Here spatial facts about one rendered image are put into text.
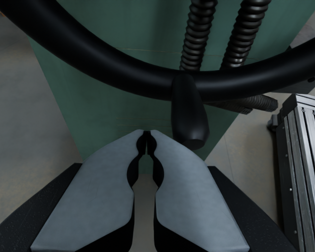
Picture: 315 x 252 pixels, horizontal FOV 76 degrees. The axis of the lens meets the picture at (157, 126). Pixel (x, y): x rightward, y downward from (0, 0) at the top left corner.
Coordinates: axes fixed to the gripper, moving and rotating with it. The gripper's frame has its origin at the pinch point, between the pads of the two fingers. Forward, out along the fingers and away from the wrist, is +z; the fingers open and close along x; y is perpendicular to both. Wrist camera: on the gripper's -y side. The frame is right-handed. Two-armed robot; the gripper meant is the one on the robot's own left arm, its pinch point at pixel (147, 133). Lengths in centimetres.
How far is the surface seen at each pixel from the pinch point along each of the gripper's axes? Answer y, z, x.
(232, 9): -8.5, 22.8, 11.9
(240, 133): 41, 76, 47
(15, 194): 52, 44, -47
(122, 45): -2.5, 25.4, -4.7
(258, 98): 3.0, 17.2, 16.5
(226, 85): -1.9, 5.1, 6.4
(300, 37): -5.2, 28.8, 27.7
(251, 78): -2.6, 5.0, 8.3
